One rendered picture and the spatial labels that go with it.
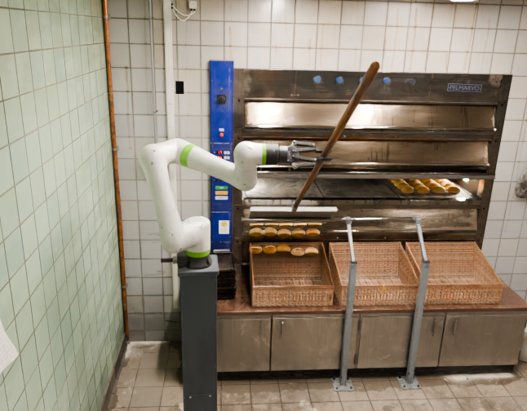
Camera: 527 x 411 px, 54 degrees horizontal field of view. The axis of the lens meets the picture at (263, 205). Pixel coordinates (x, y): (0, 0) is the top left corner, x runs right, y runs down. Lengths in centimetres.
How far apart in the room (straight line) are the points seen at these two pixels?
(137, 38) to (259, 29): 79
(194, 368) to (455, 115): 247
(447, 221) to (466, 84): 102
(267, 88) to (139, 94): 87
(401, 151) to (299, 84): 89
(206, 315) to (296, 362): 118
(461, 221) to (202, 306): 226
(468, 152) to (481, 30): 84
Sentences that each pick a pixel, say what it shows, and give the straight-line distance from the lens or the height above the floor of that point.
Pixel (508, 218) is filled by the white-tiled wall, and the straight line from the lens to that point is 437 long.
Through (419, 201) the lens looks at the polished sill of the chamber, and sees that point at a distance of 402.
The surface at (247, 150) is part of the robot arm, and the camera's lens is 223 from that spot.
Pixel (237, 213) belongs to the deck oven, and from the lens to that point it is 377.
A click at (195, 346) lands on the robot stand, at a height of 76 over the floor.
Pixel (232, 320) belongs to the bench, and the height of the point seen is 51.
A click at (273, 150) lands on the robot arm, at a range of 224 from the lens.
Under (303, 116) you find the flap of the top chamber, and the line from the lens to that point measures 364.
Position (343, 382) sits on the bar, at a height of 3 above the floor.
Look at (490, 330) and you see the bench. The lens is 406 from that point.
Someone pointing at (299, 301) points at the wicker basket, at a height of 62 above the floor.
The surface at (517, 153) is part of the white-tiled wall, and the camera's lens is 423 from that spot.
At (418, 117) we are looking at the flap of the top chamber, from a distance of 385.
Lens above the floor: 235
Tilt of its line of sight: 19 degrees down
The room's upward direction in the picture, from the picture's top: 2 degrees clockwise
